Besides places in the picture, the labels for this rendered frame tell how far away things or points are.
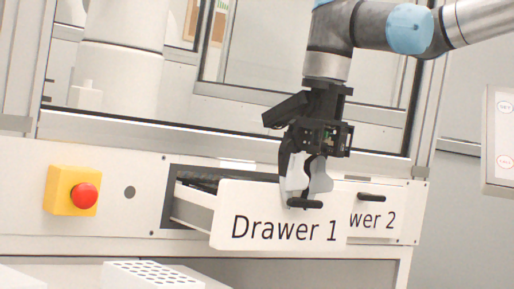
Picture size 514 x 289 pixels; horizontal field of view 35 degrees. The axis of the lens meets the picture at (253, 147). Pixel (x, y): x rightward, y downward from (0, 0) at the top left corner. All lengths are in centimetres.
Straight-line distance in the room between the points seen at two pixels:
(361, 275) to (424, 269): 136
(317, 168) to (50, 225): 43
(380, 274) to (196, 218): 60
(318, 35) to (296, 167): 21
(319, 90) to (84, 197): 40
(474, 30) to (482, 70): 171
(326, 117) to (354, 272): 55
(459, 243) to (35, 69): 209
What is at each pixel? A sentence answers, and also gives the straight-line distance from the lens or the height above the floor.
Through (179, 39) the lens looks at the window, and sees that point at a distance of 137.
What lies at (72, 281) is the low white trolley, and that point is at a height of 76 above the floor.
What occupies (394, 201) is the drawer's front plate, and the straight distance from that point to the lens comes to 174.
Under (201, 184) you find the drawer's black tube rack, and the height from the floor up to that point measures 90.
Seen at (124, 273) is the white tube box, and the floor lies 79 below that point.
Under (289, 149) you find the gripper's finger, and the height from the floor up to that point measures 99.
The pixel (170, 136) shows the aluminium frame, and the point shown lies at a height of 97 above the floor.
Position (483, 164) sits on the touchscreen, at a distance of 197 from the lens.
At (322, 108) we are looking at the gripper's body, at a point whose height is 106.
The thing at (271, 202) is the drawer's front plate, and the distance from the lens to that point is 131.
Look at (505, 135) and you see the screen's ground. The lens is 202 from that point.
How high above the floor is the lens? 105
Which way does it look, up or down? 3 degrees down
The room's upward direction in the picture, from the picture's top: 10 degrees clockwise
